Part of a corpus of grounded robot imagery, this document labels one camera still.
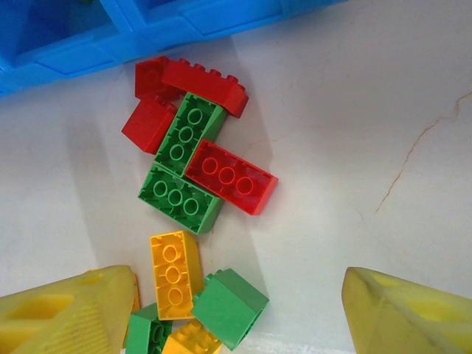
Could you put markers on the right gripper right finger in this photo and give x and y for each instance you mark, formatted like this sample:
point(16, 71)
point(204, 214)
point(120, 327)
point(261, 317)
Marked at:
point(413, 321)

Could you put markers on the small red lego brick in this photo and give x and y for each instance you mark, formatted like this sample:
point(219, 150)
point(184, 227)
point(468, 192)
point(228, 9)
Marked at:
point(149, 77)
point(145, 127)

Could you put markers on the long yellow lego brick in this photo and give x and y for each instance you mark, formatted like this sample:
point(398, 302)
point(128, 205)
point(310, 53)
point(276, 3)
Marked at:
point(137, 295)
point(171, 276)

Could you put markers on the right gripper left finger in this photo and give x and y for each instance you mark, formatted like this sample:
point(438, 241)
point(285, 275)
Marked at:
point(55, 321)

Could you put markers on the long red lego brick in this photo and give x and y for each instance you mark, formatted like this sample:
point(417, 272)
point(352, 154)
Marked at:
point(228, 177)
point(206, 86)

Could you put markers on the long green lego brick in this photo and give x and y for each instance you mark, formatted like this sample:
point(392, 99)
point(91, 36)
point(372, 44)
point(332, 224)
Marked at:
point(177, 199)
point(184, 136)

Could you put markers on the small yellow lego brick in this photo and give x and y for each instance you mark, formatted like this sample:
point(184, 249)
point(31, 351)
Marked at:
point(188, 341)

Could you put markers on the small green lego brick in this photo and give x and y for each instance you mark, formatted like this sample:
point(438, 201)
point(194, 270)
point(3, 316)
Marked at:
point(228, 308)
point(142, 328)

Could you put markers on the blue three-compartment plastic bin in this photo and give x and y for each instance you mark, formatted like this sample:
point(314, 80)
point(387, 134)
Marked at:
point(92, 55)

